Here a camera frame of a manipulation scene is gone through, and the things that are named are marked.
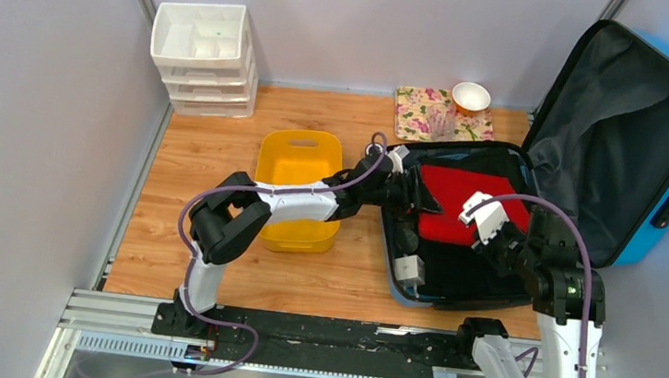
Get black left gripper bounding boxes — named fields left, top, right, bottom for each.
left=359, top=162, right=449, bottom=228

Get red cloth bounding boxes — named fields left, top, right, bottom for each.
left=417, top=164, right=516, bottom=246

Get yellow plastic basket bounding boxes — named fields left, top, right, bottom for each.
left=254, top=129, right=343, bottom=254

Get blue fish print suitcase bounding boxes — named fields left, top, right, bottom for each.
left=381, top=20, right=669, bottom=311

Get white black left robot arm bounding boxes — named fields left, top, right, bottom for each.
left=176, top=147, right=442, bottom=337

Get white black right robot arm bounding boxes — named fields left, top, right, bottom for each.
left=454, top=192, right=605, bottom=378

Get black round cap item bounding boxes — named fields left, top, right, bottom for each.
left=395, top=225, right=419, bottom=254

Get black folded garment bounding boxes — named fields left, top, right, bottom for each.
left=417, top=148, right=530, bottom=309

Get white square charger block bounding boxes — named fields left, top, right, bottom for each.
left=393, top=254, right=426, bottom=289

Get clear glass on tray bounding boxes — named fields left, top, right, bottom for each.
left=426, top=107, right=455, bottom=142

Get floral pattern tray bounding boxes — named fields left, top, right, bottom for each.
left=394, top=86, right=494, bottom=142

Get white plastic drawer unit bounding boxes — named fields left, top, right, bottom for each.
left=150, top=2, right=259, bottom=118

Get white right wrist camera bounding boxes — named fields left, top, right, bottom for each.
left=458, top=192, right=510, bottom=245

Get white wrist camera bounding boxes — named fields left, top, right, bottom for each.
left=458, top=192, right=510, bottom=245
left=381, top=145, right=409, bottom=174

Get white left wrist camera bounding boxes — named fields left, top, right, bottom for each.
left=381, top=145, right=409, bottom=174

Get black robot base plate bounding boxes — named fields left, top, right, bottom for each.
left=150, top=302, right=479, bottom=378

